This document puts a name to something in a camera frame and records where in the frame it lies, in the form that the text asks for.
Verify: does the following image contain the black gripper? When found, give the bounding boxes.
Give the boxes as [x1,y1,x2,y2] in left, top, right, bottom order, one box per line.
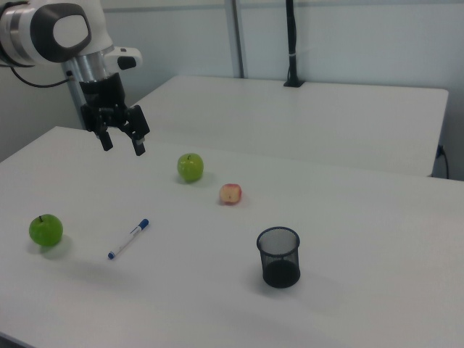
[78,72,151,157]

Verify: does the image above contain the black mesh pen cup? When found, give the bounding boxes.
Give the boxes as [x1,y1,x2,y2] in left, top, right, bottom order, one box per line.
[256,226,302,289]

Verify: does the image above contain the upright aluminium partition post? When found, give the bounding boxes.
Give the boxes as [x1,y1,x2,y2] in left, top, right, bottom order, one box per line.
[224,0,249,79]

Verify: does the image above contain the red toy strawberry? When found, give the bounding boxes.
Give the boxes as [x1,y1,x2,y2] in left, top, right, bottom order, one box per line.
[218,183,243,206]

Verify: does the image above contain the bright green toy apple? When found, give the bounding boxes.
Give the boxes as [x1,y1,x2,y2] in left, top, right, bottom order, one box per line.
[28,213,65,248]

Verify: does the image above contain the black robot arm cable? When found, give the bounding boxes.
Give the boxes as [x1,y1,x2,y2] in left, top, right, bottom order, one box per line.
[6,63,75,89]

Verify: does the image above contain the white marker with blue cap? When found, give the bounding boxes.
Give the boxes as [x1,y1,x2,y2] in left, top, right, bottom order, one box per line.
[107,218,151,260]

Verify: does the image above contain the yellowish green toy apple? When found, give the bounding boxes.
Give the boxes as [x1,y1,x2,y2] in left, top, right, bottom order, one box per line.
[176,153,204,183]

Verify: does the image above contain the black camera stand pole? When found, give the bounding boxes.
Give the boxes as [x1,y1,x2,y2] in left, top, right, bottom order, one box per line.
[283,0,305,88]

